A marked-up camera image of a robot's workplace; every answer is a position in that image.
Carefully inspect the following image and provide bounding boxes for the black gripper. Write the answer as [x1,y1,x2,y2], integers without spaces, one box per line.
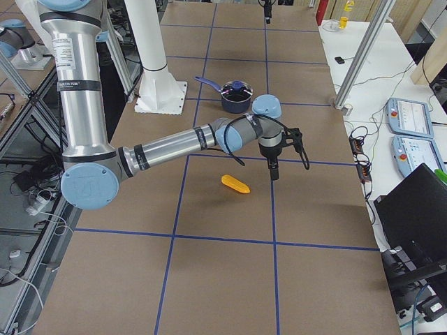
[258,135,282,181]

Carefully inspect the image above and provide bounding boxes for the glass pot lid blue knob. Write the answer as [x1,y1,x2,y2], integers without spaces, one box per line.
[221,80,254,99]

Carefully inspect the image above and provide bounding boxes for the yellow toy corn cob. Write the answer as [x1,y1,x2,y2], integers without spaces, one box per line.
[221,174,251,194]

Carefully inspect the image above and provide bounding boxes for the dark blue saucepan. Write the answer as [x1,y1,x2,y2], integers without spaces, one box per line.
[194,76,253,114]

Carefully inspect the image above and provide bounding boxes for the black power strip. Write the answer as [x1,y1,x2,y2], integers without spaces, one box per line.
[349,136,372,184]

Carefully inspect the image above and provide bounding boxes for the near blue teach pendant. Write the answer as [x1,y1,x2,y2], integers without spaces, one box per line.
[391,135,446,177]

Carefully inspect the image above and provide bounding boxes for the blue teach pendant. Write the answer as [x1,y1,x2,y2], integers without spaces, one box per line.
[391,135,446,177]
[386,98,434,139]

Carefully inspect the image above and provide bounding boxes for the far blue teach pendant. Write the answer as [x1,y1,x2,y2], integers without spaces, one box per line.
[386,98,434,139]

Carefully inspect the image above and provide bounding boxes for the black laptop monitor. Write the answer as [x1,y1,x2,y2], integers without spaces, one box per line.
[374,163,446,258]

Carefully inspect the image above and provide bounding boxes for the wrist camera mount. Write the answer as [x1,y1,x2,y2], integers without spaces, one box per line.
[281,128,304,154]

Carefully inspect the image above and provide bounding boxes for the aluminium frame post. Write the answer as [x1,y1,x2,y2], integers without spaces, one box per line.
[333,0,396,116]

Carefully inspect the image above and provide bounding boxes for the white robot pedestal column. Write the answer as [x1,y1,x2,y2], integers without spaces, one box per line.
[125,0,187,115]

